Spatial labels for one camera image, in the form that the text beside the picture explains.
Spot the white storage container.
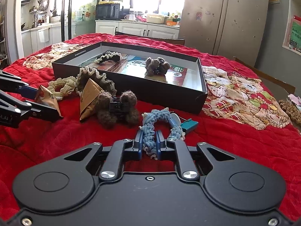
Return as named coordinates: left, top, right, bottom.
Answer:
left=146, top=14, right=166, bottom=24

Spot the white wall shelf unit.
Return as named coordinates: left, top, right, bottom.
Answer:
left=282, top=0, right=300, bottom=56

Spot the brown cream-trim scrunchie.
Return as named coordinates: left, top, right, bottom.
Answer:
left=75, top=66, right=117, bottom=96

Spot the colourful book in box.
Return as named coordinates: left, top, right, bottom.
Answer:
left=79, top=54, right=187, bottom=86

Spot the brown paper pyramid packet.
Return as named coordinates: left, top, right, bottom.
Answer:
left=35, top=85, right=63, bottom=118

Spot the white mug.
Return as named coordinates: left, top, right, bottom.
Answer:
left=124, top=14, right=136, bottom=21

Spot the white kitchen cabinet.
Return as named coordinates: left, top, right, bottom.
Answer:
left=95, top=21, right=179, bottom=39

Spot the red printed quilt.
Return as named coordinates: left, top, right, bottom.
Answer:
left=1, top=33, right=300, bottom=220

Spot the blue knitted scrunchie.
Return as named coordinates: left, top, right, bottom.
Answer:
left=139, top=108, right=185, bottom=160

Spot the black microwave oven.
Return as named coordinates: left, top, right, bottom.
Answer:
left=95, top=3, right=120, bottom=20

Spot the black white-trim scrunchie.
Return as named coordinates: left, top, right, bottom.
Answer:
left=95, top=51, right=122, bottom=64

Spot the brown beaded coaster mat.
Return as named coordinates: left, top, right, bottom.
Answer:
left=279, top=99, right=301, bottom=125

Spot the silver double-door refrigerator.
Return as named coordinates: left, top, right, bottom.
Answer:
left=179, top=0, right=268, bottom=66

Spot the cream braided scrunchie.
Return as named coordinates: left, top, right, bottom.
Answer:
left=47, top=76, right=77, bottom=101

